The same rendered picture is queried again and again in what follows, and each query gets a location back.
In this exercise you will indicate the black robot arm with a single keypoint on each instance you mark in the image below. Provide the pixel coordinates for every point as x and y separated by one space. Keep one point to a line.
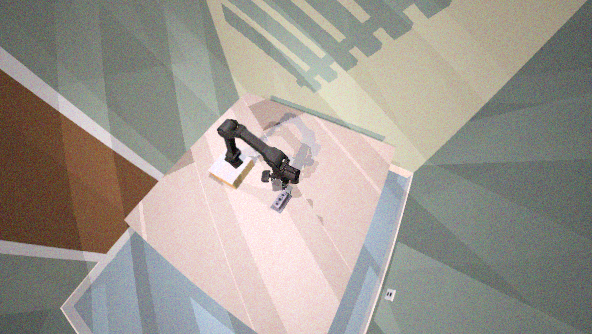
274 157

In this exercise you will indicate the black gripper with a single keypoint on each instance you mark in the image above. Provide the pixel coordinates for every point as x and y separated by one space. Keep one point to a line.
266 175

